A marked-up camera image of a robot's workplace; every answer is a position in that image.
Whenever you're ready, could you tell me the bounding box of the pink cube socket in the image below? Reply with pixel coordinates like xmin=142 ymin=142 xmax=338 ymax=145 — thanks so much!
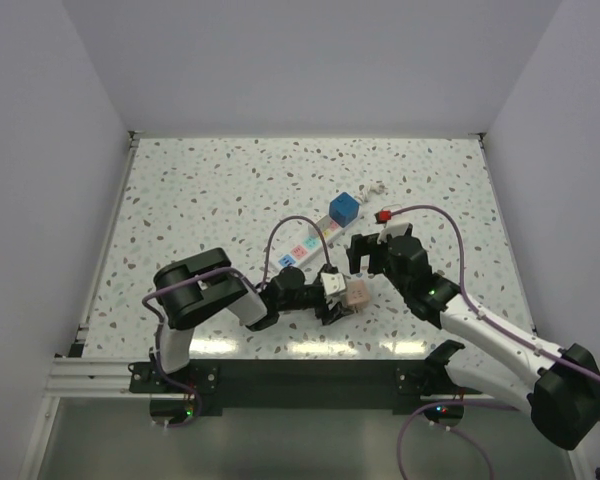
xmin=342 ymin=279 xmax=371 ymax=312

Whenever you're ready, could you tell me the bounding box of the blue cube socket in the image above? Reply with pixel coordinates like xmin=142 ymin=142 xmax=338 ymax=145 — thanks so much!
xmin=328 ymin=192 xmax=360 ymax=228

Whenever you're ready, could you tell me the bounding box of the white power strip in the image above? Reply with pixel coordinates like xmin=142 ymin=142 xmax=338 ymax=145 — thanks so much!
xmin=269 ymin=214 xmax=361 ymax=271

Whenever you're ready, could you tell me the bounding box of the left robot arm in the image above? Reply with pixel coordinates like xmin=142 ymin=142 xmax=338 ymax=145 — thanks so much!
xmin=142 ymin=248 xmax=354 ymax=392

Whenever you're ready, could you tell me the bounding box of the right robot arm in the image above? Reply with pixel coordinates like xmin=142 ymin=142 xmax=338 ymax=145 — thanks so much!
xmin=346 ymin=233 xmax=600 ymax=450

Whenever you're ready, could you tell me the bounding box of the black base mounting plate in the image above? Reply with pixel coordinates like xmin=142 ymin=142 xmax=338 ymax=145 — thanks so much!
xmin=128 ymin=359 xmax=467 ymax=416

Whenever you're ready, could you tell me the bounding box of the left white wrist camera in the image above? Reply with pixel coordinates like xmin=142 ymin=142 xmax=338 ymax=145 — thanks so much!
xmin=320 ymin=272 xmax=347 ymax=298

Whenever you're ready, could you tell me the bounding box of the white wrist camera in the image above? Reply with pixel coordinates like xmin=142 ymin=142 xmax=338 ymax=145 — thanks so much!
xmin=374 ymin=209 xmax=412 ymax=244
xmin=320 ymin=272 xmax=347 ymax=298

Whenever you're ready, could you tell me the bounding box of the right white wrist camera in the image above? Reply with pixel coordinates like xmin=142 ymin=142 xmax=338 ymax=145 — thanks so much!
xmin=374 ymin=209 xmax=412 ymax=244

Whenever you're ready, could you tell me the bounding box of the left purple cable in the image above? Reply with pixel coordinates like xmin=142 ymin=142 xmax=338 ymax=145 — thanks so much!
xmin=141 ymin=214 xmax=332 ymax=431

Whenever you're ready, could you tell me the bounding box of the purple cable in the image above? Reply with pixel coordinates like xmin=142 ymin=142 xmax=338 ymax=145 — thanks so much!
xmin=384 ymin=203 xmax=600 ymax=480
xmin=141 ymin=214 xmax=332 ymax=431

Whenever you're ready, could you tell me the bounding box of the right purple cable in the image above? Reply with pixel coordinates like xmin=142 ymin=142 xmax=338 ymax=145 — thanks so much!
xmin=384 ymin=203 xmax=600 ymax=480

